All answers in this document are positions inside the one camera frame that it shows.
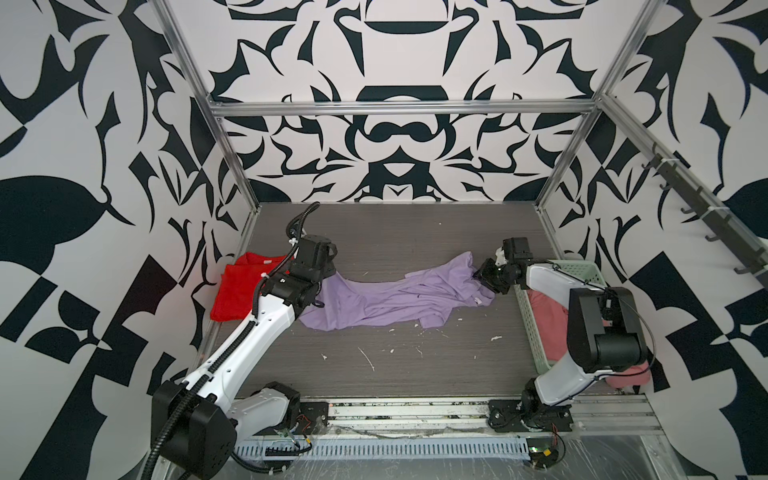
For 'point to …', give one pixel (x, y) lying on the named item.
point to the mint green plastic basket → (588, 272)
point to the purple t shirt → (442, 288)
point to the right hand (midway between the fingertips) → (478, 272)
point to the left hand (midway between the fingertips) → (318, 252)
